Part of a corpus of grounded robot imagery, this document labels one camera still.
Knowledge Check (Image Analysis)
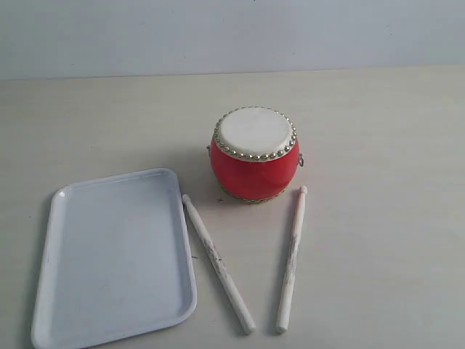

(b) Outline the white plastic tray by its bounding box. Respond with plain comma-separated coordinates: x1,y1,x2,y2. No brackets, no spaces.
31,168,197,348

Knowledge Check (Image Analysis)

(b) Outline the small red drum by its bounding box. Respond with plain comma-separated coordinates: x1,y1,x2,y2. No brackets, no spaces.
208,106,303,202

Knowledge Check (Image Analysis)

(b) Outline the white wooden drumstick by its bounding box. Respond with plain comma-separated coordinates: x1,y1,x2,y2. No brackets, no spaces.
182,193,256,335
275,185,308,334

